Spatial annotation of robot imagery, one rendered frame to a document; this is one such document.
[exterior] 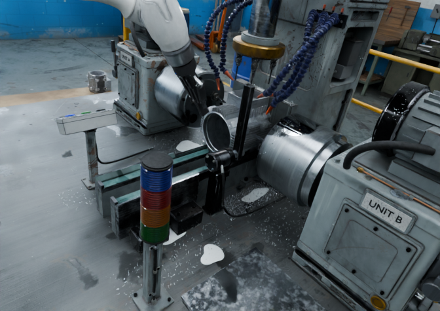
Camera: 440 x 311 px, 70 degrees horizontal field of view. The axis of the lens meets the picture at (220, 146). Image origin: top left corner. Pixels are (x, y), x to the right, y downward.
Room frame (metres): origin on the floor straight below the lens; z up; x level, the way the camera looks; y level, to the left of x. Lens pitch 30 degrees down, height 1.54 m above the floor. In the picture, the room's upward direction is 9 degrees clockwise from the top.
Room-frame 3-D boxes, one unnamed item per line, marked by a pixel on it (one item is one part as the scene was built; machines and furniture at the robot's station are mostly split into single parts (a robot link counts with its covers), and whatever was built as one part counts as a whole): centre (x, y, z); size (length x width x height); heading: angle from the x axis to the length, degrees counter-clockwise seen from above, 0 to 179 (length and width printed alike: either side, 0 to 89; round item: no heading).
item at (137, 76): (1.49, 0.37, 0.99); 0.35 x 0.31 x 0.37; 46
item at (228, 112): (1.08, -0.05, 1.02); 0.20 x 0.19 x 0.19; 135
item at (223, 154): (0.94, -0.16, 0.92); 0.45 x 0.13 x 0.24; 136
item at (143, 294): (0.48, 0.11, 1.01); 0.08 x 0.08 x 0.42; 46
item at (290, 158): (0.85, -0.29, 1.04); 0.41 x 0.25 x 0.25; 46
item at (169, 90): (1.33, 0.20, 1.04); 0.37 x 0.25 x 0.25; 46
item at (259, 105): (1.10, -0.08, 1.11); 0.12 x 0.11 x 0.07; 135
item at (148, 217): (0.48, 0.11, 1.10); 0.06 x 0.06 x 0.04
